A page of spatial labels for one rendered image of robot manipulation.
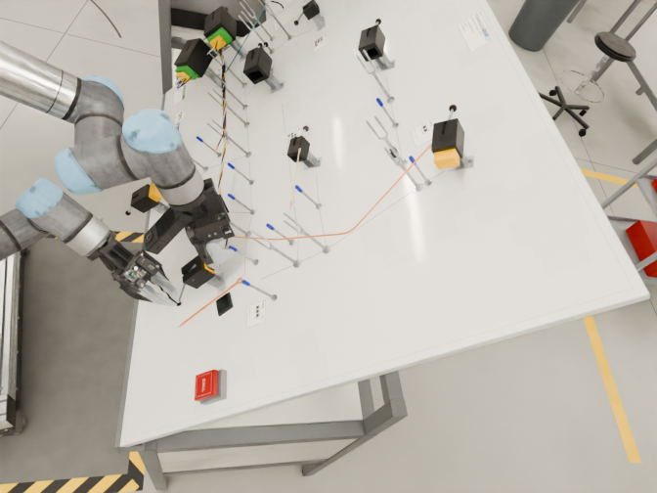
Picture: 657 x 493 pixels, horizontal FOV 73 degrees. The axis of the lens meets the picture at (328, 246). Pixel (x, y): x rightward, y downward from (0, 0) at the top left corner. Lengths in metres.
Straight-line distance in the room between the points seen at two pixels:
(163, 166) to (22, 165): 2.07
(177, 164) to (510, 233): 0.54
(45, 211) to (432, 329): 0.71
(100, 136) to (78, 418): 1.46
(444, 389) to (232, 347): 1.58
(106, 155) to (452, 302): 0.58
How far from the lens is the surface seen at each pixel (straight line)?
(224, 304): 1.00
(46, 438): 2.10
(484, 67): 0.98
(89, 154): 0.78
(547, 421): 2.66
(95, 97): 0.87
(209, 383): 0.93
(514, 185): 0.80
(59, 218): 0.96
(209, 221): 0.86
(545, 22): 5.16
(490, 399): 2.50
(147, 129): 0.73
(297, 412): 1.25
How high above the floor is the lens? 1.99
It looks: 53 degrees down
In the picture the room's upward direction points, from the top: 25 degrees clockwise
